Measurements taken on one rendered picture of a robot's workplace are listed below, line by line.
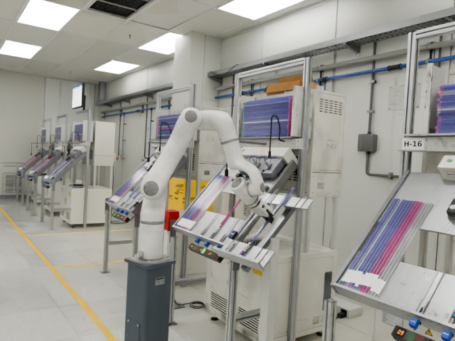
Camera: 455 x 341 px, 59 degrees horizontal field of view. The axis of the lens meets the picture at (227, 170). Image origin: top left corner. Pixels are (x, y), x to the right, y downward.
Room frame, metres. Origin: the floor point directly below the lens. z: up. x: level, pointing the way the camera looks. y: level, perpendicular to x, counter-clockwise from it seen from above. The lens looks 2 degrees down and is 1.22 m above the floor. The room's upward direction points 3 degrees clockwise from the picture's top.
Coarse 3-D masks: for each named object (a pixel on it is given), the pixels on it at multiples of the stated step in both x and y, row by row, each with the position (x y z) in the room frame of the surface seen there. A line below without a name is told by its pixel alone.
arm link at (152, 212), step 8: (144, 200) 2.05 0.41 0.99; (152, 200) 2.04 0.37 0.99; (160, 200) 2.04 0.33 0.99; (144, 208) 1.99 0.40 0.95; (152, 208) 1.98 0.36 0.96; (160, 208) 2.00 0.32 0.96; (144, 216) 1.96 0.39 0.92; (152, 216) 1.95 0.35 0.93; (160, 216) 1.97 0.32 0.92; (152, 224) 1.95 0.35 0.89
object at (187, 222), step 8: (224, 176) 2.96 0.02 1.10; (216, 184) 2.94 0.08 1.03; (224, 184) 2.87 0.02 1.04; (208, 192) 2.93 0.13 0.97; (216, 192) 2.86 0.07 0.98; (200, 200) 2.90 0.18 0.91; (208, 200) 2.84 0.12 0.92; (192, 208) 2.88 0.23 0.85; (200, 208) 2.81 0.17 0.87; (208, 208) 2.77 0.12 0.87; (184, 216) 2.87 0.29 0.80; (192, 216) 2.80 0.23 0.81; (200, 216) 2.74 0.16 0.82; (184, 224) 2.78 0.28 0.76; (192, 224) 2.72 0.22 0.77
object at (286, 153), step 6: (246, 150) 2.90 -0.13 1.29; (252, 150) 2.85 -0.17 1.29; (258, 150) 2.80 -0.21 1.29; (264, 150) 2.74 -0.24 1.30; (276, 150) 2.65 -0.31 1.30; (282, 150) 2.60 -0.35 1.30; (288, 150) 2.58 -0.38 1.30; (246, 156) 2.87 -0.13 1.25; (252, 156) 2.82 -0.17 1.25; (258, 156) 2.76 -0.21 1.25; (276, 156) 2.60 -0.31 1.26; (282, 156) 2.55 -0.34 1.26; (288, 156) 2.58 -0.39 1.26; (294, 156) 2.60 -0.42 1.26; (288, 162) 2.58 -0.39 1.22
